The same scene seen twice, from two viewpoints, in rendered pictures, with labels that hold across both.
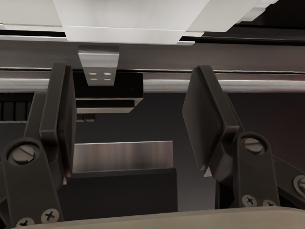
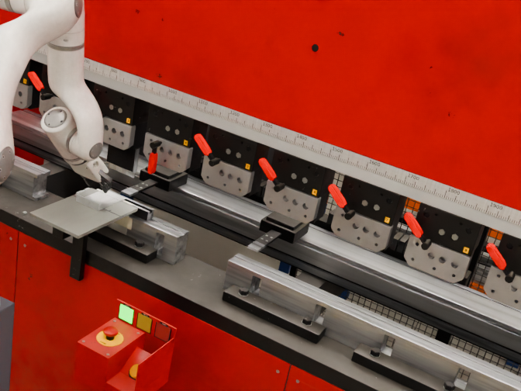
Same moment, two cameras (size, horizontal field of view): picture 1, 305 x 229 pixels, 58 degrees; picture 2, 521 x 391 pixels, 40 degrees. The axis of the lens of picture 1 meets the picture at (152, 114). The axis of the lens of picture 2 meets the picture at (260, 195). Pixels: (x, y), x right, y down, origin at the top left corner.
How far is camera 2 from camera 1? 209 cm
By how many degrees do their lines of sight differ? 23
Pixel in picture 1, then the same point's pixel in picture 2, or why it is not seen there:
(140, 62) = not seen: hidden behind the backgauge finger
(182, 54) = (129, 180)
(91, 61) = (131, 192)
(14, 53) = (191, 205)
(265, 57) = not seen: hidden behind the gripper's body
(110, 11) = (107, 199)
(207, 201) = not seen: hidden behind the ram
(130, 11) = (104, 198)
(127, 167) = (117, 165)
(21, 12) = (122, 205)
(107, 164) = (121, 167)
